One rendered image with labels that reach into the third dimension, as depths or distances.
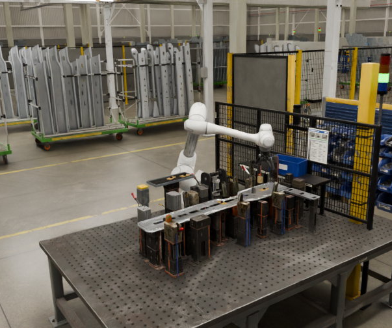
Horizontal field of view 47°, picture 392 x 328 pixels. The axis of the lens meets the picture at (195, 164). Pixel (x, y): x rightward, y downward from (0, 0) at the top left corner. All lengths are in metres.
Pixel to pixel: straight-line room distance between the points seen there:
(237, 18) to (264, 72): 5.32
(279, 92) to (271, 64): 0.37
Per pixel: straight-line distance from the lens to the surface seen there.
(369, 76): 3.70
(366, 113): 3.73
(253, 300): 2.80
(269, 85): 5.81
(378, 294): 3.97
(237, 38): 11.08
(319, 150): 3.98
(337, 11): 7.76
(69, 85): 10.22
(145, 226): 3.04
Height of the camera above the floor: 2.21
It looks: 16 degrees down
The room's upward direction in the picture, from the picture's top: 1 degrees counter-clockwise
